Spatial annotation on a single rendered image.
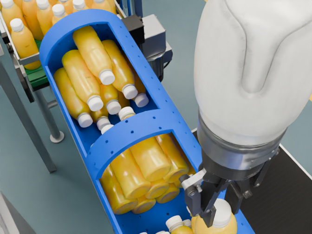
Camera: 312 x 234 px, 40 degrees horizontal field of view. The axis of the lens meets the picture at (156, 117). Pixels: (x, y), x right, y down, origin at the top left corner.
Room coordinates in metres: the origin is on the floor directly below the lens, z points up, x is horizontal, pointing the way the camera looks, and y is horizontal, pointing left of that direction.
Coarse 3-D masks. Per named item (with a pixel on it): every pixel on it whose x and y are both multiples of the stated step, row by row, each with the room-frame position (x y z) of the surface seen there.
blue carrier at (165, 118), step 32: (64, 32) 0.86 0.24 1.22; (96, 32) 0.95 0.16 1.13; (128, 32) 0.91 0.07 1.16; (160, 96) 0.64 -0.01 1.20; (96, 128) 0.70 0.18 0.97; (128, 128) 0.53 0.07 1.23; (160, 128) 0.53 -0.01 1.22; (96, 160) 0.48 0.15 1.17; (192, 160) 0.45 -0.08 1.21; (224, 192) 0.38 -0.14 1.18; (128, 224) 0.38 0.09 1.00; (160, 224) 0.39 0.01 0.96
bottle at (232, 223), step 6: (198, 216) 0.25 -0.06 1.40; (234, 216) 0.24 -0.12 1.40; (198, 222) 0.24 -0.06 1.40; (204, 222) 0.23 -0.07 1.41; (228, 222) 0.22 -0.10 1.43; (234, 222) 0.23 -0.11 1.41; (198, 228) 0.23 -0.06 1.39; (204, 228) 0.22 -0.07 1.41; (210, 228) 0.22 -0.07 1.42; (216, 228) 0.22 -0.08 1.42; (222, 228) 0.22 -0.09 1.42; (228, 228) 0.22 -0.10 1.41; (234, 228) 0.22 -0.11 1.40
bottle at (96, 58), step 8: (80, 32) 0.90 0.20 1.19; (88, 32) 0.90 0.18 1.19; (80, 40) 0.87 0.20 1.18; (88, 40) 0.86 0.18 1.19; (96, 40) 0.86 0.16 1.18; (80, 48) 0.85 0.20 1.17; (88, 48) 0.83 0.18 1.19; (96, 48) 0.83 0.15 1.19; (104, 48) 0.85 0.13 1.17; (88, 56) 0.81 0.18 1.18; (96, 56) 0.80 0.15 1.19; (104, 56) 0.80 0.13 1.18; (88, 64) 0.79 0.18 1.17; (96, 64) 0.78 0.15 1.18; (104, 64) 0.78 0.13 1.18; (96, 72) 0.76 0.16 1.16; (112, 72) 0.77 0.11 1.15
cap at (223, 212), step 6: (216, 204) 0.25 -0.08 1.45; (222, 204) 0.25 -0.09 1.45; (228, 204) 0.25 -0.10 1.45; (216, 210) 0.24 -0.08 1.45; (222, 210) 0.24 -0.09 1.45; (228, 210) 0.24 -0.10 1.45; (216, 216) 0.23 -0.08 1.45; (222, 216) 0.23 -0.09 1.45; (228, 216) 0.23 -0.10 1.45; (216, 222) 0.22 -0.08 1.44; (222, 222) 0.22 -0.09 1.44
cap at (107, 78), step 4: (104, 72) 0.75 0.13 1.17; (108, 72) 0.75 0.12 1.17; (100, 76) 0.75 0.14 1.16; (104, 76) 0.74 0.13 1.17; (108, 76) 0.74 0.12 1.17; (112, 76) 0.75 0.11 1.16; (104, 80) 0.74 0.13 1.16; (108, 80) 0.74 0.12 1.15; (112, 80) 0.74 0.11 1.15; (104, 84) 0.73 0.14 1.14; (108, 84) 0.74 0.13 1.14
